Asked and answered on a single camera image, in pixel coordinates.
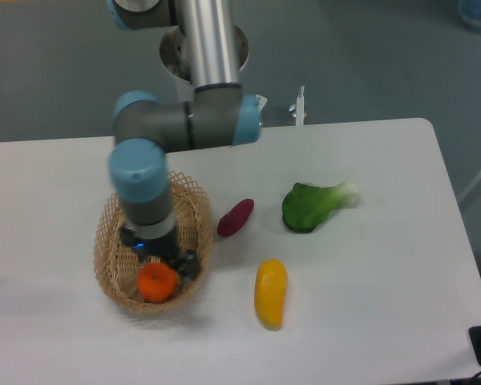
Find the green bok choy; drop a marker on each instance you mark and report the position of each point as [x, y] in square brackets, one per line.
[305, 207]

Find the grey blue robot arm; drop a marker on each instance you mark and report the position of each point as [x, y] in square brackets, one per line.
[219, 114]

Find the purple sweet potato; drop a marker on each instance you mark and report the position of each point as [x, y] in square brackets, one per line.
[234, 220]

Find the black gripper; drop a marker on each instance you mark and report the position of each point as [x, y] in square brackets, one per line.
[185, 262]

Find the woven wicker basket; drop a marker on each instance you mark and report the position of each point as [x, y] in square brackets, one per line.
[117, 268]

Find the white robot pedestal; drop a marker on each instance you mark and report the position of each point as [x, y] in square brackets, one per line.
[174, 56]

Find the yellow mango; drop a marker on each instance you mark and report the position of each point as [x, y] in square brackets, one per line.
[270, 293]

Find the orange fruit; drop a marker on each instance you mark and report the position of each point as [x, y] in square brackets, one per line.
[156, 282]

